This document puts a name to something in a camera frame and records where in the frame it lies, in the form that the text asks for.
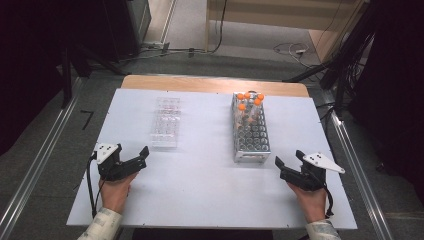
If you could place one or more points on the dark cabinet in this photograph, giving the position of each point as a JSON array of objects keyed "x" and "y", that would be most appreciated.
[{"x": 128, "y": 26}]

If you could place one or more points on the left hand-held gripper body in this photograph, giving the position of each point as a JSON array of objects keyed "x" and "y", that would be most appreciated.
[{"x": 110, "y": 166}]

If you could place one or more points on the metal tube rack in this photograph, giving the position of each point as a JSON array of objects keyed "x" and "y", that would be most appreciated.
[{"x": 254, "y": 141}]

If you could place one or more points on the orange-capped clear tube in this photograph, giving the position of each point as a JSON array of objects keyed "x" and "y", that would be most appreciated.
[
  {"x": 242, "y": 107},
  {"x": 257, "y": 102},
  {"x": 240, "y": 96},
  {"x": 260, "y": 97},
  {"x": 247, "y": 95}
]

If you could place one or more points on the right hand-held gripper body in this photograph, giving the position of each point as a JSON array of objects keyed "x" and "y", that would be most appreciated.
[{"x": 310, "y": 178}]

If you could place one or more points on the aluminium floor rail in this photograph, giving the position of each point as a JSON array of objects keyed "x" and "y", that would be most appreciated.
[
  {"x": 36, "y": 156},
  {"x": 360, "y": 173}
]

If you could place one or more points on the light wooden furniture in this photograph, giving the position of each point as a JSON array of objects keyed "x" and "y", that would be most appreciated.
[{"x": 286, "y": 15}]

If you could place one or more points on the person's right hand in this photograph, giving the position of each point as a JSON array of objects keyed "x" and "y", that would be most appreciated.
[{"x": 311, "y": 201}]

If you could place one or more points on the wooden table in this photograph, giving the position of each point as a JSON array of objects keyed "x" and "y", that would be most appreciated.
[{"x": 200, "y": 84}]

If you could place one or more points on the clear acrylic tube rack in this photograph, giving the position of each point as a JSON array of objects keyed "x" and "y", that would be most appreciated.
[{"x": 165, "y": 133}]

